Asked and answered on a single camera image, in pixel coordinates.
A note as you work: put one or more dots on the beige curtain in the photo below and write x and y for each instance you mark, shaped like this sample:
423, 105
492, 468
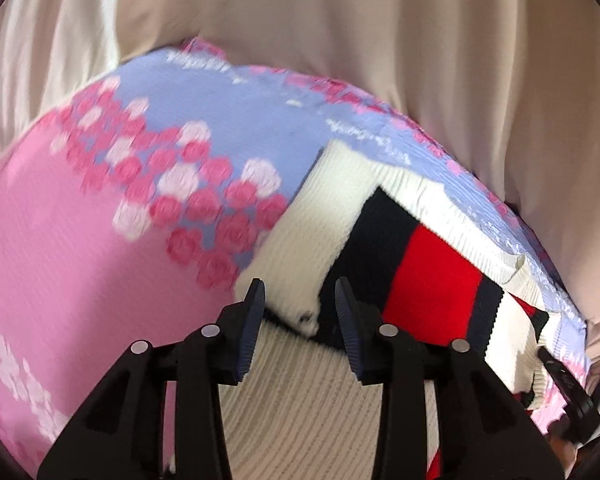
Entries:
511, 88

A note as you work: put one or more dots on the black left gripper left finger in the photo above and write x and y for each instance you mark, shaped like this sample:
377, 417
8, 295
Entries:
117, 431

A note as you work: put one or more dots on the white red black knit sweater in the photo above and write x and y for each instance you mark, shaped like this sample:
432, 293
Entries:
407, 250

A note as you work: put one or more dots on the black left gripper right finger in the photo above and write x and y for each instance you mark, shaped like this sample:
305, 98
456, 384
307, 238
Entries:
440, 406

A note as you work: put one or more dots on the pink lavender floral blanket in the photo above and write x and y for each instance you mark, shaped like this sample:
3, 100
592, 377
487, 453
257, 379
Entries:
130, 209

